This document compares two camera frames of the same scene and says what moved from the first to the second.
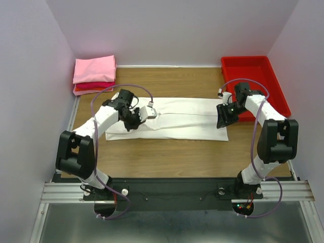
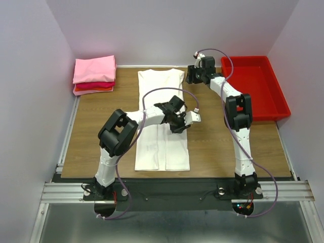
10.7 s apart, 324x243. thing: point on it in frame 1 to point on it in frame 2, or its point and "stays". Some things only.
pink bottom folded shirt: [76, 92] stays
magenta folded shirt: [94, 85] stays
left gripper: [138, 121] to [183, 126]
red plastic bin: [258, 72] stays
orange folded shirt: [92, 89] stays
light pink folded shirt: [97, 70] stays
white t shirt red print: [177, 119] to [158, 148]
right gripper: [223, 118] to [191, 70]
